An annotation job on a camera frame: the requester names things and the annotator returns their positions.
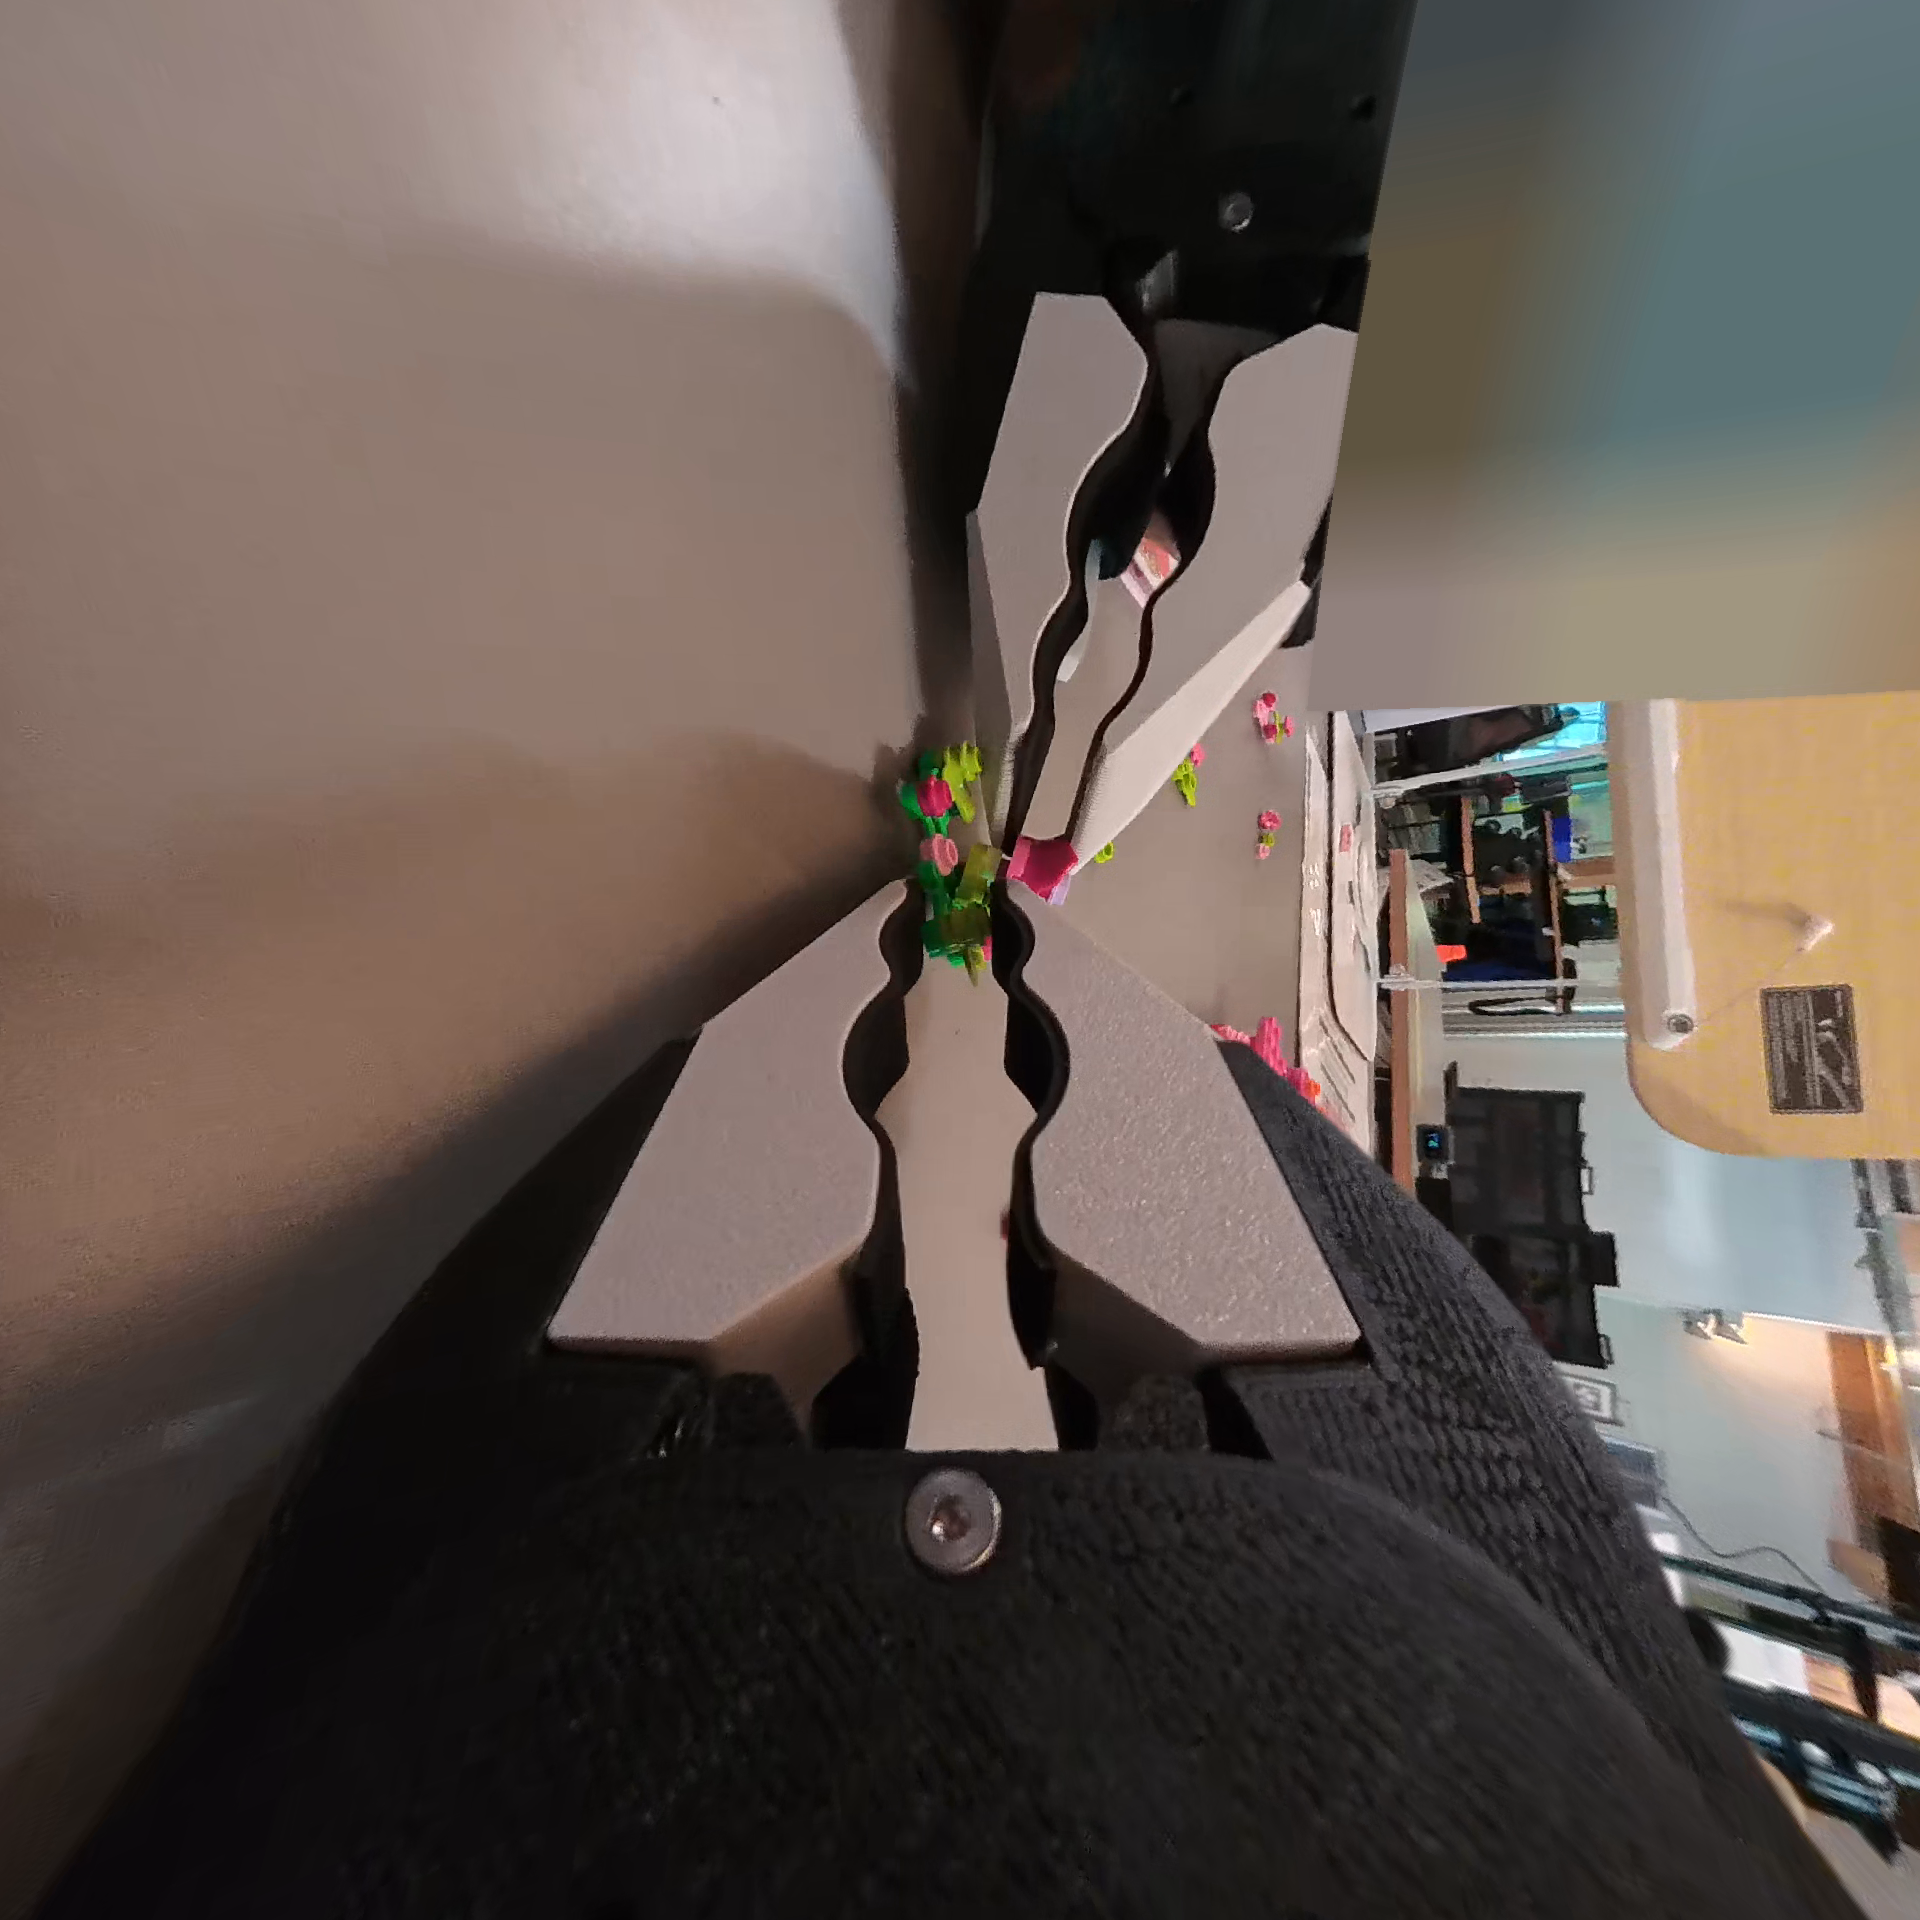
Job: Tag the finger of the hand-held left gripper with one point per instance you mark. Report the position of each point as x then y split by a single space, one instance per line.
1027 495
1260 495

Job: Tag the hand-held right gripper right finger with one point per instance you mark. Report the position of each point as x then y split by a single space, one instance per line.
1185 1200

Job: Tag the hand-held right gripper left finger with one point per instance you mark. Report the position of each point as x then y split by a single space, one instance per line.
720 1200

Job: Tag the green lego stem assembly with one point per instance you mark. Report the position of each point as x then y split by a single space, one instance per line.
939 839

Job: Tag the magenta lego piece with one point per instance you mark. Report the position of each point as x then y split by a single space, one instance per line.
1040 865

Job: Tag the pink lego heart wreath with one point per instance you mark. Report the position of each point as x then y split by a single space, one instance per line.
1268 1049

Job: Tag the white flat booklet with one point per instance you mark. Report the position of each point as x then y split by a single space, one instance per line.
1153 567

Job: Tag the printed instruction sheet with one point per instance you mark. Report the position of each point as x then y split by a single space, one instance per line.
1342 933

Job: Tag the black monitor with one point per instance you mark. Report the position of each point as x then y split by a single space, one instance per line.
1528 1230

